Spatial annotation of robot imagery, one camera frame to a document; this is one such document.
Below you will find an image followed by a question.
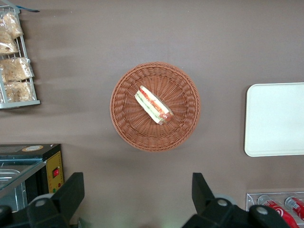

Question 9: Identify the clear acrylic bottle rack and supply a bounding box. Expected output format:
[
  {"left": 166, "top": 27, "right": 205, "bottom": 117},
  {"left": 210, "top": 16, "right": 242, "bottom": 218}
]
[{"left": 246, "top": 192, "right": 304, "bottom": 228}]

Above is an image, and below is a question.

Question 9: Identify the round brown wicker basket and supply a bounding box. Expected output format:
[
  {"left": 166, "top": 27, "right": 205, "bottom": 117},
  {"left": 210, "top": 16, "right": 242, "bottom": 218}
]
[{"left": 109, "top": 61, "right": 201, "bottom": 152}]

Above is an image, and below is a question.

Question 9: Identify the clear bag of crackers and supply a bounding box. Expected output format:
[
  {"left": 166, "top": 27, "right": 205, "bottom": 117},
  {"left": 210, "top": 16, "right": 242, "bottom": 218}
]
[
  {"left": 0, "top": 13, "right": 24, "bottom": 40},
  {"left": 0, "top": 32, "right": 19, "bottom": 56},
  {"left": 3, "top": 81, "right": 33, "bottom": 103},
  {"left": 0, "top": 57, "right": 35, "bottom": 83}
]

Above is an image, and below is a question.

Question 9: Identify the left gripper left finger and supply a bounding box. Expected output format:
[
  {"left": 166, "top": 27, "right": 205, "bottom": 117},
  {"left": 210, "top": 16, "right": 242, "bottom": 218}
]
[{"left": 27, "top": 172, "right": 85, "bottom": 228}]

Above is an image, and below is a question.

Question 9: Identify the grey wire snack rack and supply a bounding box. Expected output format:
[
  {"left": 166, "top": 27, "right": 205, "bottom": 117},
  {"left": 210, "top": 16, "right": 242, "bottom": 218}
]
[{"left": 0, "top": 6, "right": 41, "bottom": 110}]

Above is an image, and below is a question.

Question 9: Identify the red cola bottle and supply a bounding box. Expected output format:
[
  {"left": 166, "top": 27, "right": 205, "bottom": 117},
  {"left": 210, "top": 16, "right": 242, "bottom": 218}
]
[
  {"left": 257, "top": 194, "right": 299, "bottom": 228},
  {"left": 285, "top": 196, "right": 304, "bottom": 220}
]

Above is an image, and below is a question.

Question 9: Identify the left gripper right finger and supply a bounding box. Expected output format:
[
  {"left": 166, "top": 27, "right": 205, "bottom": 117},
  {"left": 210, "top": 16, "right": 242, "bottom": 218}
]
[{"left": 182, "top": 172, "right": 248, "bottom": 228}]

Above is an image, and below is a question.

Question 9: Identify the cream plastic tray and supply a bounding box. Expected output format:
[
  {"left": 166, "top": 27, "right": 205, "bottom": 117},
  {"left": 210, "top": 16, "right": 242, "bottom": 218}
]
[{"left": 244, "top": 82, "right": 304, "bottom": 157}]

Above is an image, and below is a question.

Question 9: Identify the black yellow food warmer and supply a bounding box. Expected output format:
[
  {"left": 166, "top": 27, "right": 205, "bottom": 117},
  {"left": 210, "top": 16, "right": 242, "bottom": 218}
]
[{"left": 0, "top": 143, "right": 65, "bottom": 212}]

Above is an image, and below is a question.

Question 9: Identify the triangular wrapped sandwich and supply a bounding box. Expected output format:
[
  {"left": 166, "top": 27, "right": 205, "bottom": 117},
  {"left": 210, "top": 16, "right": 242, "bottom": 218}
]
[{"left": 134, "top": 85, "right": 173, "bottom": 126}]

